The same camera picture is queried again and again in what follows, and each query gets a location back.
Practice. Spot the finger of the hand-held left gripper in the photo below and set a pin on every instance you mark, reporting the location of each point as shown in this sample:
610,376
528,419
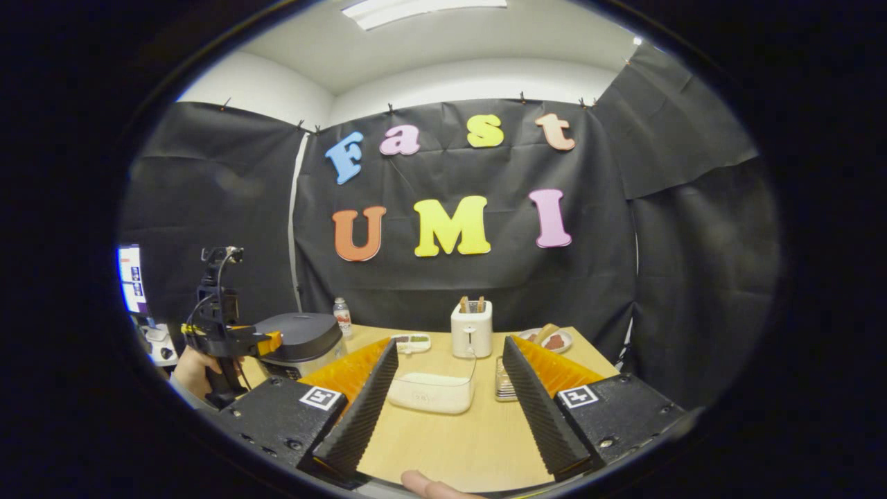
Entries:
270,343

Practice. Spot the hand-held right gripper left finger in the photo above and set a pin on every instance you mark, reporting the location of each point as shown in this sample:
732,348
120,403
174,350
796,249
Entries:
364,409

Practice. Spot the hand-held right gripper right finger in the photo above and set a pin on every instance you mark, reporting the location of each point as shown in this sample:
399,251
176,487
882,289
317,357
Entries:
537,409

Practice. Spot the grey rice cooker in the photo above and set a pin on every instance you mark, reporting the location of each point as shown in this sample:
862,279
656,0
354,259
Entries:
305,336

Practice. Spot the clear chopstick holder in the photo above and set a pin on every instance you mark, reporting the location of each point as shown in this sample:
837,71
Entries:
504,381

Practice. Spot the clear box of white rice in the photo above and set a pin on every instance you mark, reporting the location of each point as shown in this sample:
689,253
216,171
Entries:
433,395

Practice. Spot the white side desk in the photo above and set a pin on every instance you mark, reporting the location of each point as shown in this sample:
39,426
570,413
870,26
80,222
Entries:
158,343

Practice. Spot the red meat piece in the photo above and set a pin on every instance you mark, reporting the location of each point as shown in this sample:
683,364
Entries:
554,342

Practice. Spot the round plate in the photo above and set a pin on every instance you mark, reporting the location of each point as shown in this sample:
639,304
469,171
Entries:
567,339

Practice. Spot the small clear bottle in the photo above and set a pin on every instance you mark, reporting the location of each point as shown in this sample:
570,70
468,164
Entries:
342,320

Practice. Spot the white divided grain dish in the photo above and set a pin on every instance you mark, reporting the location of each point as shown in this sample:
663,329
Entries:
412,341

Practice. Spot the white toaster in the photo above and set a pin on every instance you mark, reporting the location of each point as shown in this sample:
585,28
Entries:
471,333

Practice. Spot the computer monitor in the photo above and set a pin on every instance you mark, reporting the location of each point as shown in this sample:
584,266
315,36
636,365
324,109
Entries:
132,277

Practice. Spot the black backdrop cloth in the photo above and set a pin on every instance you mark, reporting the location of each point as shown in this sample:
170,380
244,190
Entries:
471,284

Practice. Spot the ceiling light panel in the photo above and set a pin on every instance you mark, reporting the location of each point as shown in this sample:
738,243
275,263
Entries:
423,8

